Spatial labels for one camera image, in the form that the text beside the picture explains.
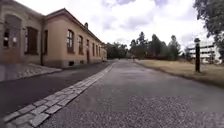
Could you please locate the cobblestone pavement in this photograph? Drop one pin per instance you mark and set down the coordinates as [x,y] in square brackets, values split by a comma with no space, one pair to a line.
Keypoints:
[23,70]

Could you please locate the white building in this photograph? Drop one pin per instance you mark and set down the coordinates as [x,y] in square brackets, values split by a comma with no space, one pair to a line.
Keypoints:
[207,50]

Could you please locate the long yellow building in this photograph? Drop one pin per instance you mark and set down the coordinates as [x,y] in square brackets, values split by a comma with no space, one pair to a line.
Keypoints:
[56,40]

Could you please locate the grey asphalt road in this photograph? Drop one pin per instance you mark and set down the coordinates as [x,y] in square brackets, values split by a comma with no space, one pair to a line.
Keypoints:
[133,93]

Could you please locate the tree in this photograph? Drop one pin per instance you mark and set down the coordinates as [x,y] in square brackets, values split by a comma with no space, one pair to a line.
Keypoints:
[215,16]

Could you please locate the dark asphalt strip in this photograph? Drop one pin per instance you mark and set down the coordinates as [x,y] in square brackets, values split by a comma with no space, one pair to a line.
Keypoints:
[26,88]

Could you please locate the black pole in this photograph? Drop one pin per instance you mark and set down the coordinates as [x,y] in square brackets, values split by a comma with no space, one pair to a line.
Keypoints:
[197,56]

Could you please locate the row of trees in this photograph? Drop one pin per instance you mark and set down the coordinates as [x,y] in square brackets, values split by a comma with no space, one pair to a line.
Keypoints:
[153,48]

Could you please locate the dry grass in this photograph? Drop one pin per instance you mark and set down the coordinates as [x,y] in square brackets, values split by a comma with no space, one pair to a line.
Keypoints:
[186,68]

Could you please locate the grey cobblestone strip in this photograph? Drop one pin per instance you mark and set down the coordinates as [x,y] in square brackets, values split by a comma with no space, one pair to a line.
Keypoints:
[43,108]

